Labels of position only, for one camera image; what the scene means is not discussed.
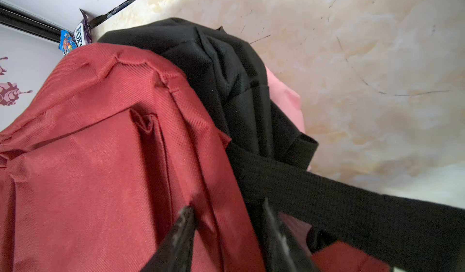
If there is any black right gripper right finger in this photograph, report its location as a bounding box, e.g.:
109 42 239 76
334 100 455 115
262 199 319 272

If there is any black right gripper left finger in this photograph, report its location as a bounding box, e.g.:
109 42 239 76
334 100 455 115
141 206 196 272

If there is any pink backpack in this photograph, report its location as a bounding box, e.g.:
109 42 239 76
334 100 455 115
265 67 311 256

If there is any red backpack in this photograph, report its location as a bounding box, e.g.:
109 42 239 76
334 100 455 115
1 44 265 272

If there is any purple candy bag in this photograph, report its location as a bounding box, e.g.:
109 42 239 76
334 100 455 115
59 9 92 56

